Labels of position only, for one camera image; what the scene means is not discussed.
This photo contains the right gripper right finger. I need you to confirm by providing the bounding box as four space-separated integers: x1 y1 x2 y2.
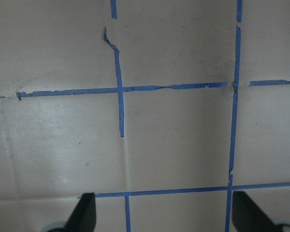
232 191 290 232

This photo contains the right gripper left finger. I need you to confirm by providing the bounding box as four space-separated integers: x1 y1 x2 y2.
65 193 97 232

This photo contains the brown paper table cover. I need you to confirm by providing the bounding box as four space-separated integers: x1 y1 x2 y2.
0 0 290 232

